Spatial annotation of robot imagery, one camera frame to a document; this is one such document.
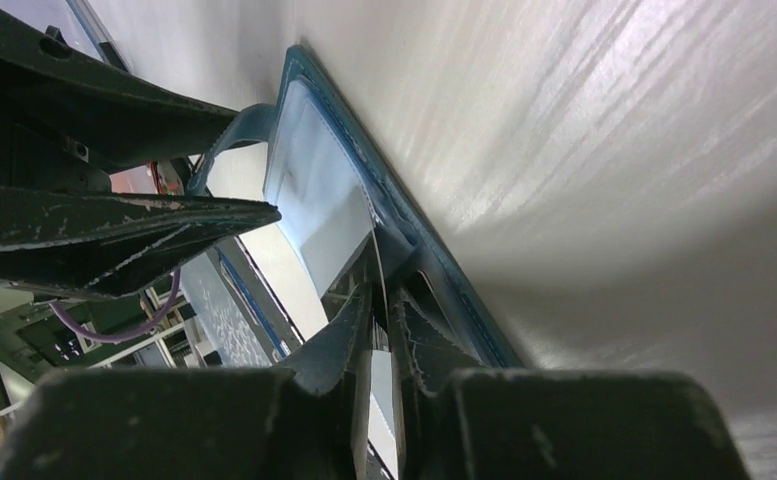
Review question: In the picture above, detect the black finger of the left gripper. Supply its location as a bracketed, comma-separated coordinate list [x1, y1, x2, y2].
[0, 8, 235, 191]
[0, 186, 281, 300]

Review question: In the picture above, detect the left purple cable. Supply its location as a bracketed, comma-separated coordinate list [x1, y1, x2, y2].
[47, 267, 184, 346]

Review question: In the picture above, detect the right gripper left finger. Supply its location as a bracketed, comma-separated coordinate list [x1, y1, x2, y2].
[0, 292, 373, 479]

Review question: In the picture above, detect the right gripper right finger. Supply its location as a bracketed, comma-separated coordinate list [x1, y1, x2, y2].
[387, 288, 749, 479]

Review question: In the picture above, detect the teal card holder wallet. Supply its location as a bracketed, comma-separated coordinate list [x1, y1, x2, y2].
[187, 45, 520, 368]

